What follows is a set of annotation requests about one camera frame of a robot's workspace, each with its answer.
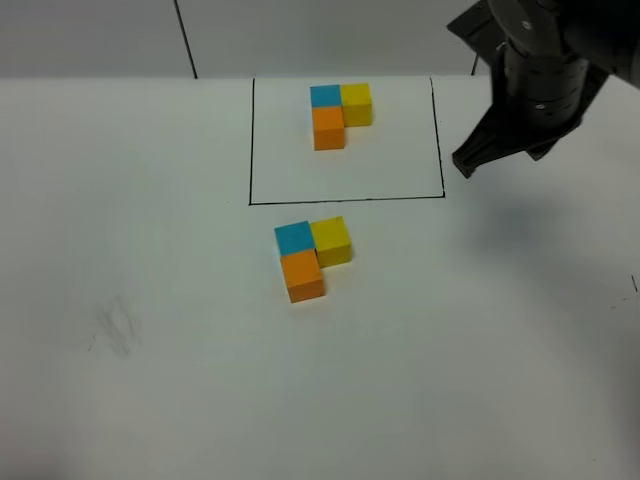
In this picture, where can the template orange cube block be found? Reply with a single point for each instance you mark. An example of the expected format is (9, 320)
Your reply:
(328, 128)

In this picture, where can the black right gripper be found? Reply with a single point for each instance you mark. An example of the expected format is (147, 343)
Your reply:
(541, 88)

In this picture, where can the template blue cube block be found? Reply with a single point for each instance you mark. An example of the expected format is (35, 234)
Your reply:
(325, 96)

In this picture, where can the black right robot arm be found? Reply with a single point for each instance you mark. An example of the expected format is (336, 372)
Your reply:
(607, 34)

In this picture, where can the template yellow cube block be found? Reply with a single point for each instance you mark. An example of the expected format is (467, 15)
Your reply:
(357, 104)

